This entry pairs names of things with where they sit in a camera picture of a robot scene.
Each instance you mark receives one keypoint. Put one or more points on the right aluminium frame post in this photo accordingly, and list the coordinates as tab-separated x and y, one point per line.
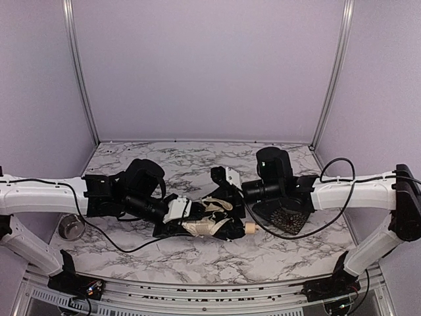
339	59

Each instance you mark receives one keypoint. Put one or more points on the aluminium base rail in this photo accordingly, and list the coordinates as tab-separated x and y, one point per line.
125	297

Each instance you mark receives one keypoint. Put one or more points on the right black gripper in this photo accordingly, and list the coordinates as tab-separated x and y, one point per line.
235	196

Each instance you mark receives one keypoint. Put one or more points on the beige folding umbrella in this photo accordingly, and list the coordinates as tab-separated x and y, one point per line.
219	221

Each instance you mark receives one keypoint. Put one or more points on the black floral square plate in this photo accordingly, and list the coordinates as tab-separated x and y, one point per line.
287	220

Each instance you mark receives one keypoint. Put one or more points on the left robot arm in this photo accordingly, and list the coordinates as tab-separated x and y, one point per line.
139	191

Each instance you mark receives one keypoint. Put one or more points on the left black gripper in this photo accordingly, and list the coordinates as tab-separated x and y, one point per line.
197	212

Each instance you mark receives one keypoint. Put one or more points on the left aluminium frame post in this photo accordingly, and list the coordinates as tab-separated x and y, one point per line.
78	70

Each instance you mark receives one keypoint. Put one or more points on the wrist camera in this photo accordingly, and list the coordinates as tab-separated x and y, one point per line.
226	177
178	208

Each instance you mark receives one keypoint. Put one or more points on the aluminium frame post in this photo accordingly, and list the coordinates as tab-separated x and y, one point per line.
78	70
339	59

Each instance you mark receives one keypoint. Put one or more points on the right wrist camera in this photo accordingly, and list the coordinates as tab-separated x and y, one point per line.
226	177

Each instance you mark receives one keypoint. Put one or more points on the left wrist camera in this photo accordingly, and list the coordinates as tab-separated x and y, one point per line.
178	208

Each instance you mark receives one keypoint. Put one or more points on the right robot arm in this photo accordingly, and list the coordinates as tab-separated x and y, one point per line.
286	201

